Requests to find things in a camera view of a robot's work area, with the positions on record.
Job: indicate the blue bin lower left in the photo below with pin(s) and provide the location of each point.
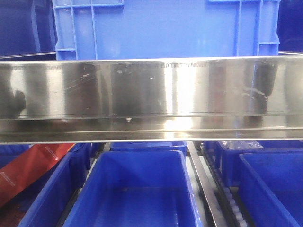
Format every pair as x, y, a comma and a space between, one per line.
42, 203

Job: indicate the steel roller track rail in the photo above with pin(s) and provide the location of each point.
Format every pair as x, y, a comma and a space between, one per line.
213, 215

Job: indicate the dark blue crate upper left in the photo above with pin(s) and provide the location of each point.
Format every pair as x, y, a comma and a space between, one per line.
26, 27

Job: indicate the blue bin rear centre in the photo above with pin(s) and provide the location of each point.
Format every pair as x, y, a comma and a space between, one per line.
153, 146

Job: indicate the blue bin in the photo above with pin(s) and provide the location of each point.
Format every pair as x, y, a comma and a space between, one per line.
271, 188
153, 146
136, 189
42, 203
225, 154

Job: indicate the large blue crate upper shelf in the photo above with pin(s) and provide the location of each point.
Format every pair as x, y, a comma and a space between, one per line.
138, 29

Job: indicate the stainless steel shelf beam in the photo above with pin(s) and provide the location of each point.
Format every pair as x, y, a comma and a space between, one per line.
195, 99

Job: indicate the red foil bag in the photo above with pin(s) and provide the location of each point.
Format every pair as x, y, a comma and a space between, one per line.
29, 167

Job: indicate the blue bin lower centre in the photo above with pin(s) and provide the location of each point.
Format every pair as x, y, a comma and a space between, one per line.
136, 189

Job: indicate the blue bin lower right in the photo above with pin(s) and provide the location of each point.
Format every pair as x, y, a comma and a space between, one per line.
271, 188

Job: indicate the blue bin rear right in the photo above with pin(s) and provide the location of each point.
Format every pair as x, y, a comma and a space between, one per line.
225, 154

